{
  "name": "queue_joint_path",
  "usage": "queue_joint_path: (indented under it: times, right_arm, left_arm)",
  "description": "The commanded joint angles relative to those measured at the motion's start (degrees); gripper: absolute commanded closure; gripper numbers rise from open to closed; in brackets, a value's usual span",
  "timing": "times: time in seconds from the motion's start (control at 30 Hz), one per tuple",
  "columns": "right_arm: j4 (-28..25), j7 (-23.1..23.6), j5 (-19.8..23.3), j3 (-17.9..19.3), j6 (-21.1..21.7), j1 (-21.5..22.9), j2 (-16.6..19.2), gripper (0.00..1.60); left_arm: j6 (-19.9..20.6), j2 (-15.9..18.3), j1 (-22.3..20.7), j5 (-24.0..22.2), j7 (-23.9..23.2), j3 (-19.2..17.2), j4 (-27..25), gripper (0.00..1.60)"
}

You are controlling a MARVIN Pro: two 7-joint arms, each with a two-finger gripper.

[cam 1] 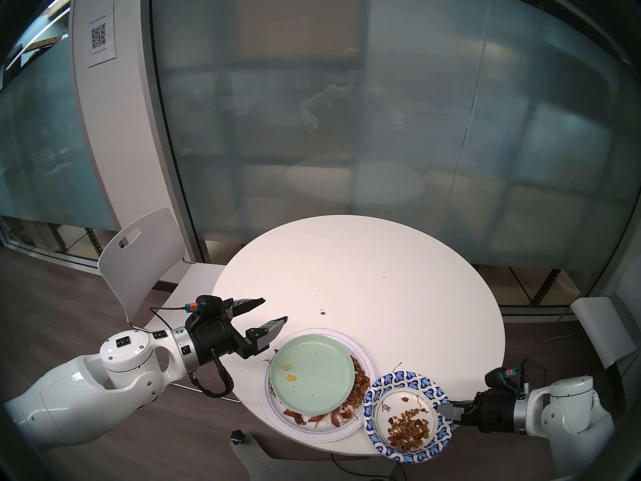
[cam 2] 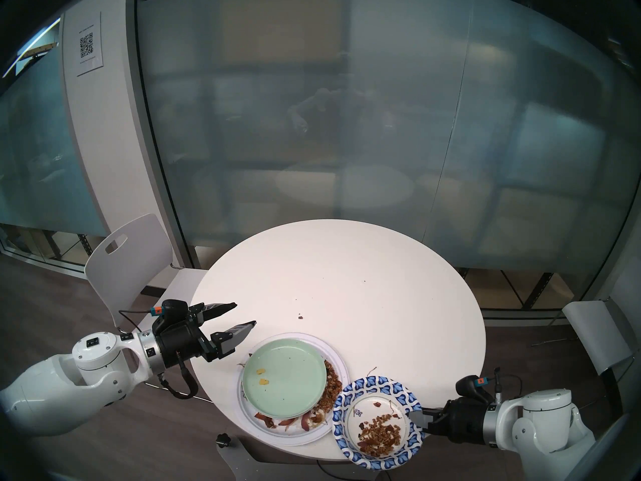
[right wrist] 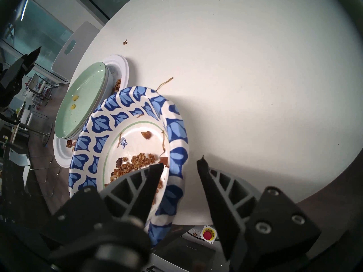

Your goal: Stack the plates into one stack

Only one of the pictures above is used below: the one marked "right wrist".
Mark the blue patterned paper plate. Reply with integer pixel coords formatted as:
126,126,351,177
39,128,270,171
69,86,189,248

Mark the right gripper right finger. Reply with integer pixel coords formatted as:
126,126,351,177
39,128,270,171
197,155,322,271

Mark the thin brown food strand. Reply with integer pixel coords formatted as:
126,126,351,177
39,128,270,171
155,77,174,91

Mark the red emergency stop button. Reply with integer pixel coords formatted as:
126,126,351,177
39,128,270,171
200,226,217,244

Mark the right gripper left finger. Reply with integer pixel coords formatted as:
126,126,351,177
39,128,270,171
50,162,165,242

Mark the large white paper plate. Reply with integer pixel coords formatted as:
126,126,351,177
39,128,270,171
53,55,129,168

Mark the light green plate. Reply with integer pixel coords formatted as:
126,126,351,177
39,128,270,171
54,62,109,139

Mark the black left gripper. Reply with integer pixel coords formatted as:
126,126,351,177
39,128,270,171
0,46,42,108

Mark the metal wire rack cart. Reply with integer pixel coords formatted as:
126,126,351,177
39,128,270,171
27,73,54,105

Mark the white plastic chair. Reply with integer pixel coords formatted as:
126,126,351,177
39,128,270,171
28,22,100,198

